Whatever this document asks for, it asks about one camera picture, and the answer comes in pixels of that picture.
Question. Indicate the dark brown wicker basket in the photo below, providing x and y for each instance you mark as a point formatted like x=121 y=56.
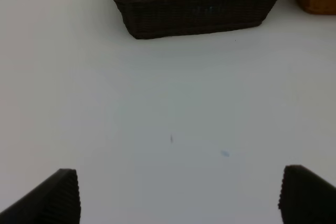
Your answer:
x=149 y=19

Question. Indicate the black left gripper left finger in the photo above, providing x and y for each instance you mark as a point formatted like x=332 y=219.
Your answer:
x=55 y=200

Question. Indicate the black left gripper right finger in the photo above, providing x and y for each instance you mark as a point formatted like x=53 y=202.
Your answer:
x=305 y=197

